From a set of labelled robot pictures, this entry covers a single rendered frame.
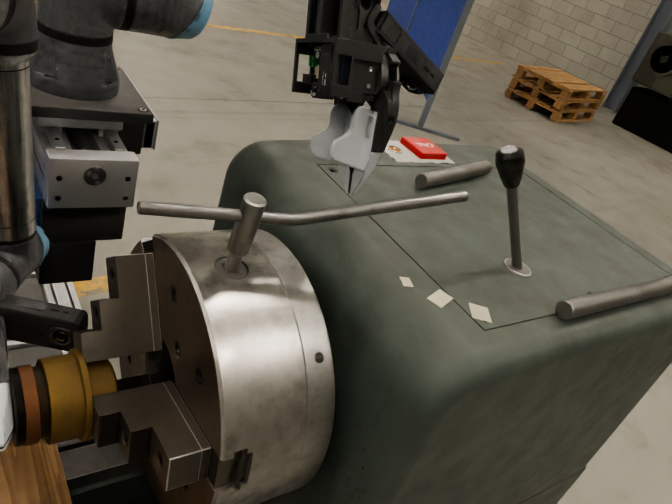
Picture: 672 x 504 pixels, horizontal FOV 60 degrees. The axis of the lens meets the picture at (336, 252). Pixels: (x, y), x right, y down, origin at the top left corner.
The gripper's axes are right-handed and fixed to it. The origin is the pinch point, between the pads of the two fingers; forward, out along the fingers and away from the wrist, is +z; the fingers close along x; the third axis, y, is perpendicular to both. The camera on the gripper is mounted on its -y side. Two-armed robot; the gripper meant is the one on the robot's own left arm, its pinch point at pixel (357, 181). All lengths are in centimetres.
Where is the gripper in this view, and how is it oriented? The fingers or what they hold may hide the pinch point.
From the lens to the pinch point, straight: 63.2
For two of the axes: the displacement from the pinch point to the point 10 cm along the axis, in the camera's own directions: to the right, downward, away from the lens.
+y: -8.1, 0.7, -5.9
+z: -1.1, 9.6, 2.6
